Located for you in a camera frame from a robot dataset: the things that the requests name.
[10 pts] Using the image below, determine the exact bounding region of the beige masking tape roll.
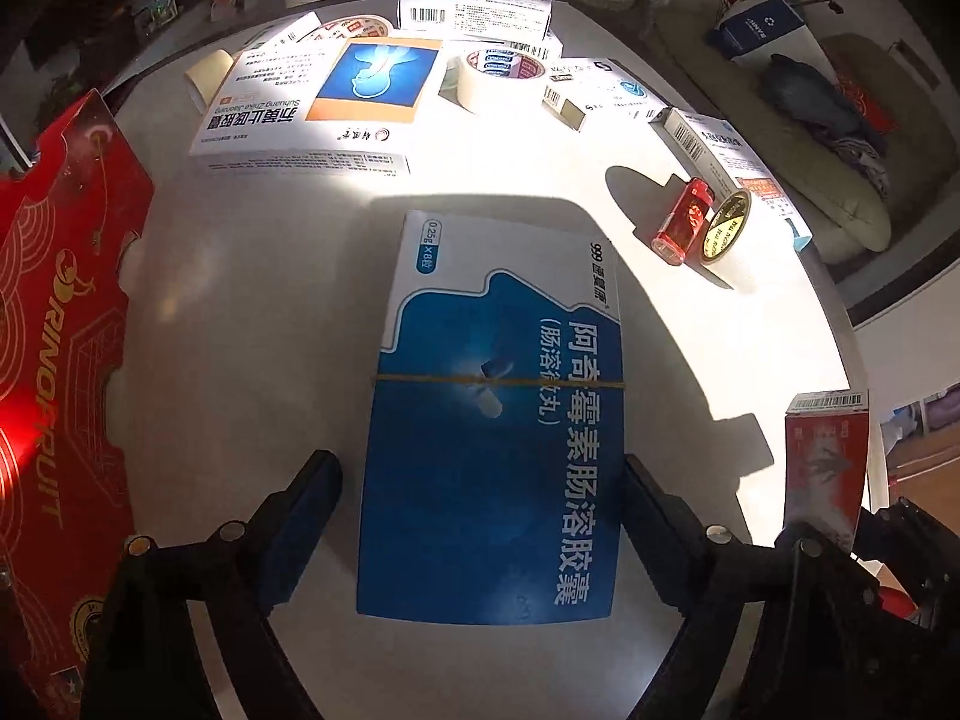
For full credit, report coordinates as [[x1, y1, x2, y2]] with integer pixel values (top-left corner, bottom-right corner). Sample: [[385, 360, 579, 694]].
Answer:
[[184, 49, 237, 113]]

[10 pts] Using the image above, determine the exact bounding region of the white blue paper bag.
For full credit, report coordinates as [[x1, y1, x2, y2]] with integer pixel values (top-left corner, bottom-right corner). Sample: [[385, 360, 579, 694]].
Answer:
[[712, 0, 822, 65]]

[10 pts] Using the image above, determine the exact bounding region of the tape roll black-gold core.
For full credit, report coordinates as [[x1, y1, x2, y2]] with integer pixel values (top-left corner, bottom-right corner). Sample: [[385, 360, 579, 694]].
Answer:
[[697, 187, 755, 271]]

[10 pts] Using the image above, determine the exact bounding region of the olive green sofa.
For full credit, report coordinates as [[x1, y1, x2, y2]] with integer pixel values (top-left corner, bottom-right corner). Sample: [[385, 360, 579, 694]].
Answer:
[[652, 0, 893, 265]]

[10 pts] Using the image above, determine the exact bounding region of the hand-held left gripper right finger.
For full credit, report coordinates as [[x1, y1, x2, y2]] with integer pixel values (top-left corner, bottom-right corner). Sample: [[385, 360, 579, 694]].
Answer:
[[622, 454, 882, 720]]

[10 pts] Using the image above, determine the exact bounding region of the small red shiny packet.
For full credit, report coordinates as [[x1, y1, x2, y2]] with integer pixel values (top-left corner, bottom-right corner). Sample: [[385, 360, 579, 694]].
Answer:
[[651, 176, 713, 265]]

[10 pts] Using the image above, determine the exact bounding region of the white medicine box green logo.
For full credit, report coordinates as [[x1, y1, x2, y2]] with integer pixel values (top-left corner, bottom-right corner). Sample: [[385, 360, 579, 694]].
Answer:
[[544, 56, 668, 132]]

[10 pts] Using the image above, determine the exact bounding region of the red cardboard box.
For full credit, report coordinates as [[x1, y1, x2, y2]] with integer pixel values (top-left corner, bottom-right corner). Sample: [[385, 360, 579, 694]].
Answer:
[[0, 86, 158, 720]]

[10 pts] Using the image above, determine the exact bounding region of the large red-print tape roll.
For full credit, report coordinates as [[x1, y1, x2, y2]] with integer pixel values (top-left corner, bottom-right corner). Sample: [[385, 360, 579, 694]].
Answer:
[[300, 11, 395, 46]]

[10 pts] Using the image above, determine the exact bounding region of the red gold-print cushion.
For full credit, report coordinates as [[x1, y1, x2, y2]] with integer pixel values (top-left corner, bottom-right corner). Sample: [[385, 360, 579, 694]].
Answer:
[[832, 67, 897, 132]]

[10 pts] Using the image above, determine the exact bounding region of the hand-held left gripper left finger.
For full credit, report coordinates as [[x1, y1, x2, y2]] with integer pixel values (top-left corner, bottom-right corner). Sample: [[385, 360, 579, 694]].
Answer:
[[79, 450, 344, 720]]

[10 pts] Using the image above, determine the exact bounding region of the white tape roll blue-red core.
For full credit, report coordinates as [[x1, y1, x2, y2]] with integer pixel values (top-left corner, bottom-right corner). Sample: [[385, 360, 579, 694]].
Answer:
[[454, 45, 548, 117]]

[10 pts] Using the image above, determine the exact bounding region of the pile of blue clothes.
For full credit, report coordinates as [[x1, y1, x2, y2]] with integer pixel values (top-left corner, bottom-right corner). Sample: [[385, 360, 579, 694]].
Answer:
[[765, 52, 893, 196]]

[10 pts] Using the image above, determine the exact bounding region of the white medicine box blue logo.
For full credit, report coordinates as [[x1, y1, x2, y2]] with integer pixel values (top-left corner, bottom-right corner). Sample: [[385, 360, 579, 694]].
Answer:
[[450, 0, 556, 42]]

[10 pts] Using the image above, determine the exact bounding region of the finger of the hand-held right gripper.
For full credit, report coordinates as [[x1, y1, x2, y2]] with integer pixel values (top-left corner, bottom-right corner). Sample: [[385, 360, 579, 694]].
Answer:
[[855, 501, 960, 631]]

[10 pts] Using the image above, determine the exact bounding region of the white medicine box orange label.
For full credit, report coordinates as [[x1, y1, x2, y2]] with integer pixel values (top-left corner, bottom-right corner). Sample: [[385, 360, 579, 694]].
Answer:
[[649, 109, 815, 252]]

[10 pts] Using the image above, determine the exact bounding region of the red white medicine box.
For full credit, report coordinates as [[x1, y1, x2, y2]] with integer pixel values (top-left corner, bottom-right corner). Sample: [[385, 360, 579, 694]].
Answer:
[[784, 388, 871, 541]]

